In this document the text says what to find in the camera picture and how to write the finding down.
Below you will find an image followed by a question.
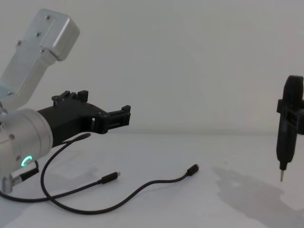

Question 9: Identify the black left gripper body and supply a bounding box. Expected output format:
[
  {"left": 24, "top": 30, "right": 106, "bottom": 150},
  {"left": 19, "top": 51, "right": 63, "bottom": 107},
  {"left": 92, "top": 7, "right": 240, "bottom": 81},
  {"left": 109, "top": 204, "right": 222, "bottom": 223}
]
[{"left": 37, "top": 101, "right": 106, "bottom": 149}]

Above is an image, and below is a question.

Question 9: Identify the black electric screwdriver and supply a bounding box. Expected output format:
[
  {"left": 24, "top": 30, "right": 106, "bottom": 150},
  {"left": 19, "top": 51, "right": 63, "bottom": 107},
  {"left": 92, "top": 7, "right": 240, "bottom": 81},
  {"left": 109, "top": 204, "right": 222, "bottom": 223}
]
[{"left": 276, "top": 75, "right": 304, "bottom": 182}]

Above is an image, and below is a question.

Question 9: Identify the white table cloth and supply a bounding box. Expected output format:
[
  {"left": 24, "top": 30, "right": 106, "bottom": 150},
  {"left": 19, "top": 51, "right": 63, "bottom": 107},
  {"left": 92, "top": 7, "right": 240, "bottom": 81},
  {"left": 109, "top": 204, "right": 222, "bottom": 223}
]
[{"left": 0, "top": 132, "right": 304, "bottom": 228}]

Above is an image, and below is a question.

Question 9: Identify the black cable with silver plug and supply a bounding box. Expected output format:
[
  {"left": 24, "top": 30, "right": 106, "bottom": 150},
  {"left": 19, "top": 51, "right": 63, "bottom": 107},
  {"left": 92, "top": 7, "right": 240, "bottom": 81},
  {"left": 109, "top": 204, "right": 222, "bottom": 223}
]
[{"left": 0, "top": 171, "right": 122, "bottom": 199}]

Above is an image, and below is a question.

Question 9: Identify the long black plug cable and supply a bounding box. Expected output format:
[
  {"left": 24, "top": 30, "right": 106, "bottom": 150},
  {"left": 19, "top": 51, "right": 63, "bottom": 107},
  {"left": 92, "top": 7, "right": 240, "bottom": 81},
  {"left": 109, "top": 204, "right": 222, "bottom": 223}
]
[{"left": 40, "top": 133, "right": 200, "bottom": 212}]

